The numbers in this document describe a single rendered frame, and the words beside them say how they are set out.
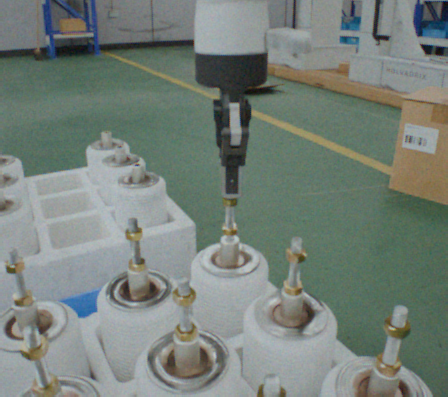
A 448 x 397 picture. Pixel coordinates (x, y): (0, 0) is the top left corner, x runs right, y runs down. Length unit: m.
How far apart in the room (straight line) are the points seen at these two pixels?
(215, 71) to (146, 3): 6.21
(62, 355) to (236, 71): 0.32
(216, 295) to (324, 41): 3.18
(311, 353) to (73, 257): 0.42
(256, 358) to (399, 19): 2.70
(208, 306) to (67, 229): 0.39
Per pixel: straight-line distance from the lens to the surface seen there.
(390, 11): 2.99
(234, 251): 0.51
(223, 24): 0.40
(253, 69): 0.41
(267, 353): 0.43
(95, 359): 0.52
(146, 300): 0.47
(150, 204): 0.74
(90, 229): 0.84
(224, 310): 0.51
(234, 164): 0.43
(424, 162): 1.38
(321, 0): 3.53
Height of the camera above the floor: 0.54
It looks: 22 degrees down
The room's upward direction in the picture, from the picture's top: straight up
